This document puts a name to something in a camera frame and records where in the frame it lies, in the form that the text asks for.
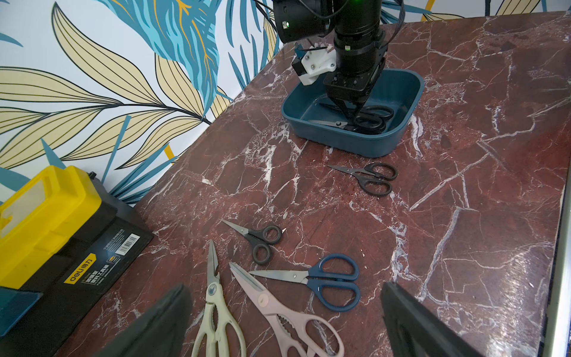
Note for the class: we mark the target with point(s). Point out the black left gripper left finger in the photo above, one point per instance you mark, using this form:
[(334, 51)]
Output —
[(159, 331)]

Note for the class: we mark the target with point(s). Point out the small black slim scissors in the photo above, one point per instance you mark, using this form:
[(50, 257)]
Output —
[(260, 240)]

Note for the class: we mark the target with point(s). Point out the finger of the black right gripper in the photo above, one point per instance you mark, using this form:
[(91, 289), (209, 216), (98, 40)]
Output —
[(357, 113), (347, 109)]

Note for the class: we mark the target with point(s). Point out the cream green kitchen shears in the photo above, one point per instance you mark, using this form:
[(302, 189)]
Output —
[(216, 315)]

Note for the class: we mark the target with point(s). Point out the pink kitchen shears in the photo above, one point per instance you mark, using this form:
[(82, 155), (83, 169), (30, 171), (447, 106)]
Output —
[(272, 309)]

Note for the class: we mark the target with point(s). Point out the teal plastic storage box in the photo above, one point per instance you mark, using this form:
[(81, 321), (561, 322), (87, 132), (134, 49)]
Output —
[(398, 89)]

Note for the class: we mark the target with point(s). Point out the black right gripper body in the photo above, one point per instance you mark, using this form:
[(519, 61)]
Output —
[(356, 73)]

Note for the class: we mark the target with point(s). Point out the large black handled scissors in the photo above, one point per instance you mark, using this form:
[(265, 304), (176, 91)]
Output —
[(372, 120)]

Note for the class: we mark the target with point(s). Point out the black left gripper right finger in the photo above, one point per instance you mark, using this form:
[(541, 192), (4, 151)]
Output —
[(414, 331)]

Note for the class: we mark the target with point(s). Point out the yellow black toolbox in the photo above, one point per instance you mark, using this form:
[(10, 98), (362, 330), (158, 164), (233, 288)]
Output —
[(65, 241)]

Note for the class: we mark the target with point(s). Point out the blue handled scissors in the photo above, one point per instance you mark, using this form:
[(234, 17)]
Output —
[(317, 280)]

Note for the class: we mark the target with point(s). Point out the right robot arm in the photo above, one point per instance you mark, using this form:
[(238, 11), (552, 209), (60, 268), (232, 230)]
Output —
[(355, 24)]

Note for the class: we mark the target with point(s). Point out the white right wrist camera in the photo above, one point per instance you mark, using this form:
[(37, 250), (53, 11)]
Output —
[(311, 62)]

